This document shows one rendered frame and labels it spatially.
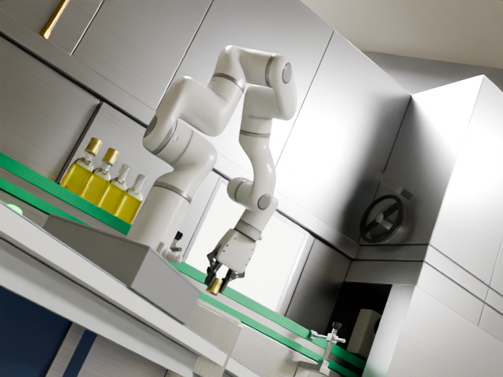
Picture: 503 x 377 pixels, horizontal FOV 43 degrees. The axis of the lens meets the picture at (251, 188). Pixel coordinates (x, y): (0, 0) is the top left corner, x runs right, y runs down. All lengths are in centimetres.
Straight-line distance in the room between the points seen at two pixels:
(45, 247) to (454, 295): 169
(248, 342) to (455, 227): 88
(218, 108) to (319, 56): 117
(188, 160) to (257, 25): 112
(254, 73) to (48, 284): 74
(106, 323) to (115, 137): 90
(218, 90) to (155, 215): 33
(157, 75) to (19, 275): 125
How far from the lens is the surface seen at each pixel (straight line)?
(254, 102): 166
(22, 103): 203
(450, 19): 357
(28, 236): 99
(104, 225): 175
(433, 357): 234
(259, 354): 207
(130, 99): 211
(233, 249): 175
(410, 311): 225
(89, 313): 123
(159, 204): 138
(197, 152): 142
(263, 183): 165
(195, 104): 144
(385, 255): 243
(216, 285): 177
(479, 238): 251
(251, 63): 157
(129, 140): 207
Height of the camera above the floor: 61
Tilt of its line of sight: 19 degrees up
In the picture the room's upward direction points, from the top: 24 degrees clockwise
